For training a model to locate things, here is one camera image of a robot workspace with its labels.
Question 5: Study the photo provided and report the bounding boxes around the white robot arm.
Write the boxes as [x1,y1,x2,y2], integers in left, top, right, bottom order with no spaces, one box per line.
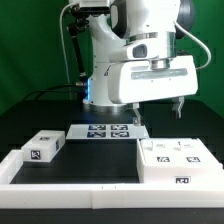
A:
[80,0,198,112]

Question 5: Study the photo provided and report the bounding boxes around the white cabinet top box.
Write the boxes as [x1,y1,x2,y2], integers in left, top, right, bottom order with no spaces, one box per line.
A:
[21,130,65,162]

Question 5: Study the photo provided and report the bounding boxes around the white base tag plate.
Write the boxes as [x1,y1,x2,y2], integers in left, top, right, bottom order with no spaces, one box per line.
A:
[66,124,149,140]

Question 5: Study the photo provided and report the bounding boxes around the white U-shaped obstacle fence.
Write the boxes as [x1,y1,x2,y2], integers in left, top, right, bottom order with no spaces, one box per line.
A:
[0,150,224,209]

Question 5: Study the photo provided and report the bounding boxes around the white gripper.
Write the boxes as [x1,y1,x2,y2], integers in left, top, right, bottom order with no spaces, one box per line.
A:
[108,55,198,126]

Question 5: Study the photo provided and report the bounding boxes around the white cabinet body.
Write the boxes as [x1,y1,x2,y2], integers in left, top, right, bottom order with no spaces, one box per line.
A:
[136,138,224,184]

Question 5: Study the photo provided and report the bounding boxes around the black cables on table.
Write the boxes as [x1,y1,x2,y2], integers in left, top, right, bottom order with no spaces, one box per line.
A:
[22,83,84,102]

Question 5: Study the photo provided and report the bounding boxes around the white cable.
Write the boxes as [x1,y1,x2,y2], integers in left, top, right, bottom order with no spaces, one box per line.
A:
[58,2,81,84]

